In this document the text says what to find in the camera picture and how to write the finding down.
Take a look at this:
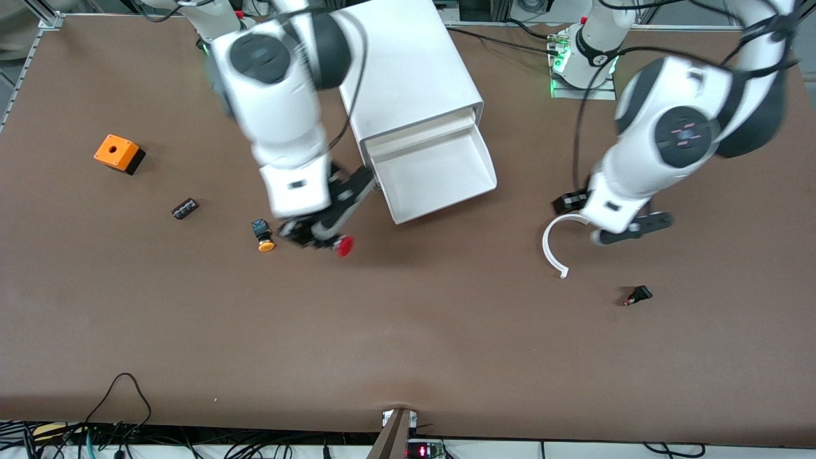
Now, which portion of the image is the orange mushroom push button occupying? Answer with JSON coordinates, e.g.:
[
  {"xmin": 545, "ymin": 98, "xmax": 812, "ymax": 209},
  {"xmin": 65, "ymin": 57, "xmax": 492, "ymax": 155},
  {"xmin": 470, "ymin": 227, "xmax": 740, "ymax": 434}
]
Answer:
[{"xmin": 251, "ymin": 219, "xmax": 276, "ymax": 253}]

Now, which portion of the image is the white drawer cabinet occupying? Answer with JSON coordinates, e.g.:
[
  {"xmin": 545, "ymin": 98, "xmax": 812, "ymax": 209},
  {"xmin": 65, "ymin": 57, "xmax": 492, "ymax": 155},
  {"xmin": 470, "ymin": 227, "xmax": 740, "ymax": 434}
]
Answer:
[{"xmin": 317, "ymin": 0, "xmax": 488, "ymax": 192}]

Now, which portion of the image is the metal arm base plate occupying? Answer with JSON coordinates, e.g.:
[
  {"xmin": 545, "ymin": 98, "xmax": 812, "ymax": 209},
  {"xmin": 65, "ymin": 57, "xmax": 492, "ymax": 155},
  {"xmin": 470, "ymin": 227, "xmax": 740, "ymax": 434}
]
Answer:
[{"xmin": 550, "ymin": 29, "xmax": 618, "ymax": 101}]

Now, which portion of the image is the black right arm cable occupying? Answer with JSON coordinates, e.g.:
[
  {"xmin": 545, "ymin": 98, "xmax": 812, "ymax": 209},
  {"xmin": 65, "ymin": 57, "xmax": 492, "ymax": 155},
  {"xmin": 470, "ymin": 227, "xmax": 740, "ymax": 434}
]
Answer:
[{"xmin": 140, "ymin": 0, "xmax": 369, "ymax": 155}]

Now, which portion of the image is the device with red display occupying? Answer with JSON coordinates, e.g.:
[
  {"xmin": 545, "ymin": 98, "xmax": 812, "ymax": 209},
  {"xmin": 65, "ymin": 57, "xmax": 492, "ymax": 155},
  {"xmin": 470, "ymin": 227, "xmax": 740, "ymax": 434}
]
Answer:
[{"xmin": 406, "ymin": 440, "xmax": 447, "ymax": 459}]

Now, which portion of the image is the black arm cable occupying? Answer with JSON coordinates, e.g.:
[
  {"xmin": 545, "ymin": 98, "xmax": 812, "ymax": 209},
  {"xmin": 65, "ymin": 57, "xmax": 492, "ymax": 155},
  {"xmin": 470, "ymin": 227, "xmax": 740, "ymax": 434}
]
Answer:
[
  {"xmin": 572, "ymin": 0, "xmax": 801, "ymax": 195},
  {"xmin": 140, "ymin": 0, "xmax": 369, "ymax": 155}
]

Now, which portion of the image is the black table cable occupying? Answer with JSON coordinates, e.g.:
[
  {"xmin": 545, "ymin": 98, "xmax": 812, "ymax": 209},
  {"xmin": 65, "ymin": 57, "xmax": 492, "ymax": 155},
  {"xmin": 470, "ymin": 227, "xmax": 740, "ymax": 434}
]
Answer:
[
  {"xmin": 446, "ymin": 27, "xmax": 562, "ymax": 55},
  {"xmin": 507, "ymin": 18, "xmax": 562, "ymax": 40}
]

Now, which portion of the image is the white curved plastic arc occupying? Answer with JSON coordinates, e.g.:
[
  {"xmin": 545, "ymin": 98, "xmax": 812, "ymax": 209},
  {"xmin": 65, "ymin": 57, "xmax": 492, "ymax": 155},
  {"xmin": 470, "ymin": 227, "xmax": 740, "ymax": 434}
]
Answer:
[{"xmin": 542, "ymin": 214, "xmax": 594, "ymax": 279}]

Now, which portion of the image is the thin black looped cable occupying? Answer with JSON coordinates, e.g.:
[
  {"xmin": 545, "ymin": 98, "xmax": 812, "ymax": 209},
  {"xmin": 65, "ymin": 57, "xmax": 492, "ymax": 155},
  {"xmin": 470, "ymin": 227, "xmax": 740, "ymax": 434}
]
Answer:
[{"xmin": 83, "ymin": 373, "xmax": 154, "ymax": 447}]

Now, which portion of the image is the orange box with hole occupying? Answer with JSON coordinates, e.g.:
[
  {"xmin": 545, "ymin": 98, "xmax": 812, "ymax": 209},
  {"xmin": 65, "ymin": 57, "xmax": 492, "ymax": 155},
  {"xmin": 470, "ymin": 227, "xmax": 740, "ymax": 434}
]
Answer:
[{"xmin": 94, "ymin": 134, "xmax": 147, "ymax": 176}]

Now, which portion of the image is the black cable bundle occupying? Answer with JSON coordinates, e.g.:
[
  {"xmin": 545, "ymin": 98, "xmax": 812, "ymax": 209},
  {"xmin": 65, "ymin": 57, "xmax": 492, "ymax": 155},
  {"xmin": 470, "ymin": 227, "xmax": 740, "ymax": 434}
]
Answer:
[{"xmin": 0, "ymin": 421, "xmax": 383, "ymax": 459}]

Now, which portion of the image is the aluminium profile rail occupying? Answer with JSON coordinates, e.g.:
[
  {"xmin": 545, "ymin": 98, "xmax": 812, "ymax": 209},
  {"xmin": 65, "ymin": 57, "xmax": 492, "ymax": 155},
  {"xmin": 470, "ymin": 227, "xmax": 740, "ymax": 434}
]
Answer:
[{"xmin": 0, "ymin": 13, "xmax": 64, "ymax": 131}]

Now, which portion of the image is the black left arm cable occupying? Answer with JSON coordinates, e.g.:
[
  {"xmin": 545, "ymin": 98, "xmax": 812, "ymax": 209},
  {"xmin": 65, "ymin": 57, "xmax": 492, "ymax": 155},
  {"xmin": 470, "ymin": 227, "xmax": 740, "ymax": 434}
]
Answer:
[{"xmin": 572, "ymin": 0, "xmax": 801, "ymax": 195}]

